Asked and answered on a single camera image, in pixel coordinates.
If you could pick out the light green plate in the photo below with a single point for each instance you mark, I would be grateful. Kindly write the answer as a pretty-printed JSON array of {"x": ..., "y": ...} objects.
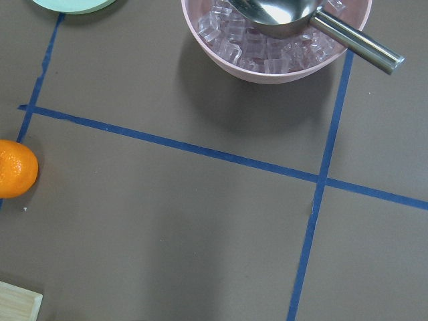
[{"x": 75, "y": 7}]

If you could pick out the pink bowl with ice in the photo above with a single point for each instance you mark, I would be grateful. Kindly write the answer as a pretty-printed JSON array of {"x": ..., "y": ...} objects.
[{"x": 235, "y": 46}]

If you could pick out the metal ice scoop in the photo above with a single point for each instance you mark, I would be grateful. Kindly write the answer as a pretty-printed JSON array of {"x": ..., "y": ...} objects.
[{"x": 280, "y": 19}]

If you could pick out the orange mandarin fruit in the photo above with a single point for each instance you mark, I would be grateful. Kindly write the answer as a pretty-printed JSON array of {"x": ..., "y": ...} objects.
[{"x": 19, "y": 169}]

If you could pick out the wooden cutting board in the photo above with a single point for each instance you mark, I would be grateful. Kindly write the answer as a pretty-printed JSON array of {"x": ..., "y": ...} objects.
[{"x": 18, "y": 303}]

